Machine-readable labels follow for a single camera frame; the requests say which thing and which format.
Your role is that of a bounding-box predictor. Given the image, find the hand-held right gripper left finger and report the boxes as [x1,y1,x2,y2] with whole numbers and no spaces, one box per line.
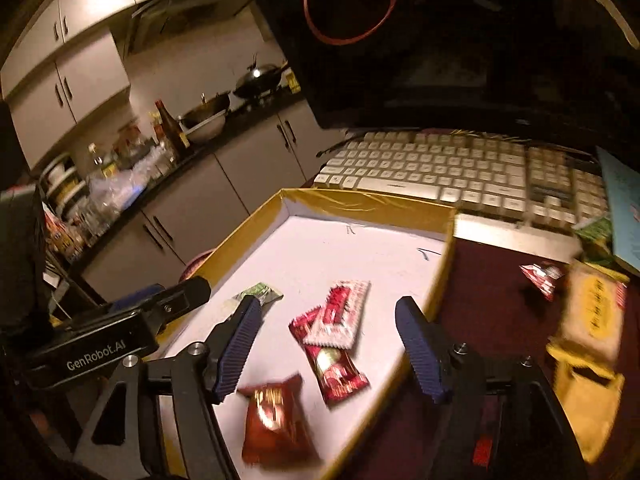
[72,295,263,480]

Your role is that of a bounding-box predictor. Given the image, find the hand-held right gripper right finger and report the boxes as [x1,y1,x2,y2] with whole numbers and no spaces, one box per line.
[395,296,591,480]

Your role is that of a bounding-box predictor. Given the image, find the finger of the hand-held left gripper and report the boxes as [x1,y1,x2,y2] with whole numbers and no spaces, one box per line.
[142,277,212,333]
[106,284,167,315]

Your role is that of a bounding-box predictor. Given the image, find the dark red foil snack packet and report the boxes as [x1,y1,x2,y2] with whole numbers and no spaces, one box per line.
[237,372,321,468]

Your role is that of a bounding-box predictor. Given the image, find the yellow-rimmed white cardboard box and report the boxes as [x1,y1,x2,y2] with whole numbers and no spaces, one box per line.
[160,187,458,480]

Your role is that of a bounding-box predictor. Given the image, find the pink basin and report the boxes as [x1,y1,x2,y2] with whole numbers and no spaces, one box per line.
[180,250,221,281]

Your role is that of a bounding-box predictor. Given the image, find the green snack packet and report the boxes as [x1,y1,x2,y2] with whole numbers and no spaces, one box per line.
[232,282,284,311]

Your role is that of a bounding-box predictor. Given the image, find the red gold snack packet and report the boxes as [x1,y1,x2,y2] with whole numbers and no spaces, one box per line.
[289,307,371,406]

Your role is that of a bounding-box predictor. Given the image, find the red white snack packet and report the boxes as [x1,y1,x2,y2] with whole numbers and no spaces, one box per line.
[303,280,372,350]

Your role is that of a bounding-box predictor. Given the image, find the stack of seasoning packets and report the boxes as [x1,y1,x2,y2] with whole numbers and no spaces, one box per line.
[42,205,87,261]

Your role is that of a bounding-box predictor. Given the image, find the clear plastic bags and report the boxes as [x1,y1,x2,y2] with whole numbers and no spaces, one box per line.
[87,160,151,211]

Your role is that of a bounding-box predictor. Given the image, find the grey lower kitchen cabinets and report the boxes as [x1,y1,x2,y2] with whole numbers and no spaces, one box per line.
[80,100,351,286]

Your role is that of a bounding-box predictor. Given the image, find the grey kitchen cabinets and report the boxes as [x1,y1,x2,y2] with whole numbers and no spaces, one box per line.
[80,100,351,286]
[0,0,241,171]

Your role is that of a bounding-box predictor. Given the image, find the stack of white bowls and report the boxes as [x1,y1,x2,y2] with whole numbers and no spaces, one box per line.
[40,152,88,211]

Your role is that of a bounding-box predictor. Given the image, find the small red snack packet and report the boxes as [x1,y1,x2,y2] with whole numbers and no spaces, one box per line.
[519,261,566,302]

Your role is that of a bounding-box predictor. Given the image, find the dark sauce bottle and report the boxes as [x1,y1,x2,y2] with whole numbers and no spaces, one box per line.
[155,100,193,158]

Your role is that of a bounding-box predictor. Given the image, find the yellow bag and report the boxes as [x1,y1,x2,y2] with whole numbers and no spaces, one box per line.
[545,340,626,463]

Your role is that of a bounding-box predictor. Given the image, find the metal mixing bowl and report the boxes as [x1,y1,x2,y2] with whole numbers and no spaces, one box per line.
[177,92,232,143]

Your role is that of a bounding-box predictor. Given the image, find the yellow snack packet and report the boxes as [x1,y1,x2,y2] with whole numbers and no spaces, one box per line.
[560,260,629,361]

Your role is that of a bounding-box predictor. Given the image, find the white computer keyboard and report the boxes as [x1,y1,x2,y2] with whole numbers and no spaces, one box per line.
[312,130,611,228]

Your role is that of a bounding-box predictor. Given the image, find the green printed packet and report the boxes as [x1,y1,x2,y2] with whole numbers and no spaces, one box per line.
[572,217,617,267]

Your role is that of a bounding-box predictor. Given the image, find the black wok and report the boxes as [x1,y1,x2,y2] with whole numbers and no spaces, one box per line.
[232,52,291,101]

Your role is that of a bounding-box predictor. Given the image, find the grey upper kitchen cabinets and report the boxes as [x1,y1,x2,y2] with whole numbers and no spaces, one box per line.
[0,0,241,171]

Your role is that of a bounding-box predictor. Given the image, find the light blue book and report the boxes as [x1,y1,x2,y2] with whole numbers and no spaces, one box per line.
[595,146,640,272]

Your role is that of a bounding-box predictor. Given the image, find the range hood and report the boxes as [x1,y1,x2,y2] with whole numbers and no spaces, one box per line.
[122,0,256,56]

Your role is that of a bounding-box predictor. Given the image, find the black computer monitor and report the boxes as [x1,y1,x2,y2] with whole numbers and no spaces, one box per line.
[240,0,640,143]

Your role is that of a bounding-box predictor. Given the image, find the white curved strip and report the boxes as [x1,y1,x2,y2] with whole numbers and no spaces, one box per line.
[555,0,640,50]

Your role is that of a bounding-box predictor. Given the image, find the red cable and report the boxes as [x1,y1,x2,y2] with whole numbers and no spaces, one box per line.
[247,0,398,46]

